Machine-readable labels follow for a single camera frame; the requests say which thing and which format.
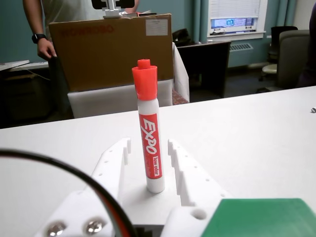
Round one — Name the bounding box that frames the black wristwatch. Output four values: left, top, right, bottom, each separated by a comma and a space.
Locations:
31, 33, 47, 44

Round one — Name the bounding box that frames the beige swivel chair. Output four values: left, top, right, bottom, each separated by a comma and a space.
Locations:
258, 63, 278, 82

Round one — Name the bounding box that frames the green printed plate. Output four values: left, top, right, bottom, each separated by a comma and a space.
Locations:
199, 198, 316, 237

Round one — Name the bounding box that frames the black bag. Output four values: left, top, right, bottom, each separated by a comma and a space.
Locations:
172, 28, 192, 47

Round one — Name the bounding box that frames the red Expo marker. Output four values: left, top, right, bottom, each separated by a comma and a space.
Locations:
131, 58, 165, 194

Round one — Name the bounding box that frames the black and red cable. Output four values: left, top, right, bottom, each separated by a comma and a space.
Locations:
0, 148, 138, 237

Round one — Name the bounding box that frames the white side table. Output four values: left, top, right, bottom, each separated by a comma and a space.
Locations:
0, 60, 50, 72

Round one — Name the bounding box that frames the teal curtain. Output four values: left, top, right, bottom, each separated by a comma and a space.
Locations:
192, 0, 210, 42
276, 0, 297, 28

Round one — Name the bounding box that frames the window with white frame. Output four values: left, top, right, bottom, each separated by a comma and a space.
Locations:
207, 0, 269, 40

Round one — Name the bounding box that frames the white wall vent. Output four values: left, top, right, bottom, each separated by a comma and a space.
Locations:
229, 43, 254, 51

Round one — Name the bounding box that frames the brown cardboard box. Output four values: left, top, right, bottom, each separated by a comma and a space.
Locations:
48, 13, 174, 92

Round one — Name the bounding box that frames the black office chair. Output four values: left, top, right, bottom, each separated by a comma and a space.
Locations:
268, 26, 298, 62

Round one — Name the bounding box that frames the grey armchair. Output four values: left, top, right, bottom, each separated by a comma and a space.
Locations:
276, 29, 311, 89

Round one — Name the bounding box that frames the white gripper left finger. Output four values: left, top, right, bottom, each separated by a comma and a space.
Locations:
34, 137, 136, 237

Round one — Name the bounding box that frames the patterned upholstered chair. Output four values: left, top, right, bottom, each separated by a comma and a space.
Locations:
172, 87, 185, 106

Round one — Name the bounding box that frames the white cloth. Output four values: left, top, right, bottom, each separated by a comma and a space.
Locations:
172, 41, 190, 103

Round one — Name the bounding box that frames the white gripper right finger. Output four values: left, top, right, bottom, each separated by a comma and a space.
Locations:
160, 139, 233, 237

